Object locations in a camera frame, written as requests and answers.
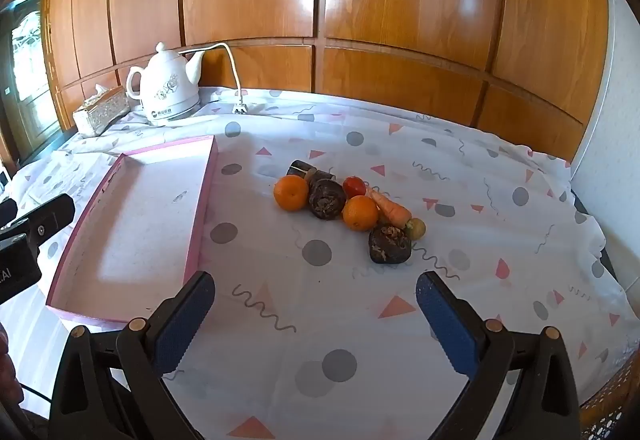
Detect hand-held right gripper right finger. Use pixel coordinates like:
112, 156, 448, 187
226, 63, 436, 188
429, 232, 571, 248
415, 271, 582, 440

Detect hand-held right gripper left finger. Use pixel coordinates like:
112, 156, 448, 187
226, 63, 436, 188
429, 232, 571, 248
47, 271, 217, 440

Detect pink shallow box tray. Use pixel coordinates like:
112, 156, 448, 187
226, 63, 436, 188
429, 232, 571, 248
46, 135, 220, 325

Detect dark brown round lump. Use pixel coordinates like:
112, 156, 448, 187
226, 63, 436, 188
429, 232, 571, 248
307, 179, 347, 220
369, 224, 413, 265

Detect orange carrot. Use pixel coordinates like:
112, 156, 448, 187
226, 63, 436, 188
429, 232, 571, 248
366, 187, 413, 227

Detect orange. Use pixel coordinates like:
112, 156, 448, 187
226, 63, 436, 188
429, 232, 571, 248
342, 195, 380, 231
273, 175, 310, 212

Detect person's left hand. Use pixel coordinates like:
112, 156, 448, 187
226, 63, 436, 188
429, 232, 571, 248
0, 324, 21, 404

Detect cream patterned tissue box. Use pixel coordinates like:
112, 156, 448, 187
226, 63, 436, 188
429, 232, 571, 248
73, 84, 131, 137

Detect white printed tablecloth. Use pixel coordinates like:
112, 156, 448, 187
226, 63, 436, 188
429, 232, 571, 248
10, 88, 640, 440

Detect dark wooden glass door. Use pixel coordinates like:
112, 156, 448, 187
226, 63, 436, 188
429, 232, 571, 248
0, 0, 63, 163

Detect silver kettle base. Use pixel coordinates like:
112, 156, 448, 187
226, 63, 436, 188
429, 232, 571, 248
145, 106, 202, 126

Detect white ceramic electric kettle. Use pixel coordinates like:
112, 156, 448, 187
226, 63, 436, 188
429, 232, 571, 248
126, 42, 205, 120

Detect wicker chair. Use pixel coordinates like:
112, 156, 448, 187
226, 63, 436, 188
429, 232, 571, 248
582, 360, 640, 440

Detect thin black cable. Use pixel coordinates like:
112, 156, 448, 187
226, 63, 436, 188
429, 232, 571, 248
20, 382, 51, 403

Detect white power cord with plug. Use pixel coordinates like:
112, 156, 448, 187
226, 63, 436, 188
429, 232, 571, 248
177, 42, 249, 116

